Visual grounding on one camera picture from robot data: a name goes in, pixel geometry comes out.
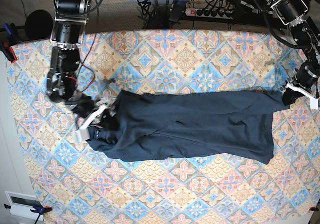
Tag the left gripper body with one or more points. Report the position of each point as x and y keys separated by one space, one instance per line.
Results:
x=305 y=77

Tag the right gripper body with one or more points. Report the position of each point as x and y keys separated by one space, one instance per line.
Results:
x=82 y=106

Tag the dark navy t-shirt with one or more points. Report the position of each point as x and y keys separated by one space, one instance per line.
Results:
x=161 y=126

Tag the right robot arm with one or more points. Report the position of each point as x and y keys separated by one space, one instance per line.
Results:
x=71 y=17

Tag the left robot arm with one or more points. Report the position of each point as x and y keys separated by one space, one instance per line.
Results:
x=294 y=15

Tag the patterned colourful tablecloth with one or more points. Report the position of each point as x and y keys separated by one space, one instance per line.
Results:
x=85 y=187

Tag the black round object top-right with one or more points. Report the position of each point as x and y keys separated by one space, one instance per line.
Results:
x=305 y=5

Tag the black round stool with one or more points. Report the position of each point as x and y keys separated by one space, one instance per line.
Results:
x=39 y=25

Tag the blue orange clamp top-left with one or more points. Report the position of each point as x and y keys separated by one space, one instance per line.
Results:
x=6 y=46

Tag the blue orange clamp bottom-left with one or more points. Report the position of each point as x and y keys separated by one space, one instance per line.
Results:
x=40 y=209

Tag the orange clamp bottom-right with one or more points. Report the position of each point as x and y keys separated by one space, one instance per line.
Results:
x=314 y=209

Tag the white power strip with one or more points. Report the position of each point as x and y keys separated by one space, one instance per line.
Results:
x=214 y=13

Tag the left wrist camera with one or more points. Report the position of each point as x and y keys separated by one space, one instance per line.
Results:
x=314 y=103

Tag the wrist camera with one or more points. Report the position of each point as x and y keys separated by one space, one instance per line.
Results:
x=314 y=103
x=82 y=135

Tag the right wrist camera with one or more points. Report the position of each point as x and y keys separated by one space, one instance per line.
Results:
x=82 y=135

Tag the white wall vent panel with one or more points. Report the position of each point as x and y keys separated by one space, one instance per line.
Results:
x=21 y=199

